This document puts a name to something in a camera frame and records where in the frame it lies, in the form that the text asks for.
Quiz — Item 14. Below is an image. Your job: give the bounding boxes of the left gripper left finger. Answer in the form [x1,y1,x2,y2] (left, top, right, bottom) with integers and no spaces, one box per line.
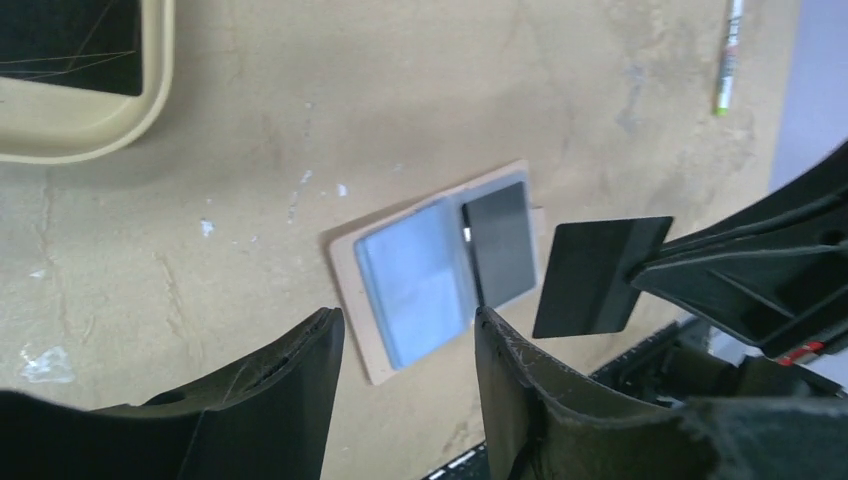
[1,308,345,479]

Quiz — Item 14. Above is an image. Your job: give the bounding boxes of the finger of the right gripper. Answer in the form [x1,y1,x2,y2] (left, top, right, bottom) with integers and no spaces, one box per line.
[631,145,847,359]

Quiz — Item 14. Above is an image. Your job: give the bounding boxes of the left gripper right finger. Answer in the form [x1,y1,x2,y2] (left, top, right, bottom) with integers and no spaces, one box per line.
[474,307,847,479]

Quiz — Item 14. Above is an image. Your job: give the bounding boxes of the black credit card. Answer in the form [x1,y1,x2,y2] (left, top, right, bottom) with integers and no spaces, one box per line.
[462,181,537,308]
[532,216,673,339]

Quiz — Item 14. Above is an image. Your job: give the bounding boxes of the beige leather card holder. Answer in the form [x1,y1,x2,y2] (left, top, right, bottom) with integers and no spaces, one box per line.
[327,159,540,385]

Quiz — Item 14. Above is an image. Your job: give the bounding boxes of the blue credit card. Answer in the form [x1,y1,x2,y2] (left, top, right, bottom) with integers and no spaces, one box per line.
[354,200,474,370]

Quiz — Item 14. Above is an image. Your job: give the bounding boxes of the stack of cards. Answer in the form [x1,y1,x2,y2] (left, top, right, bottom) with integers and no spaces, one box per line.
[1,0,143,97]

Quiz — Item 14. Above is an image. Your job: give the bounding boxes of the white green pen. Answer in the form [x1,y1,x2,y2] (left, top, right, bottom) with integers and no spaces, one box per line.
[714,0,745,116]

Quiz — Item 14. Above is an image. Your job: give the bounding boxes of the beige plastic tray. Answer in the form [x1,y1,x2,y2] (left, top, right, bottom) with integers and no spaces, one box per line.
[1,1,176,164]

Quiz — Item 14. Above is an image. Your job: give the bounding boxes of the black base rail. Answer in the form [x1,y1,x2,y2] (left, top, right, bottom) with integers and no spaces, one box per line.
[434,320,847,479]

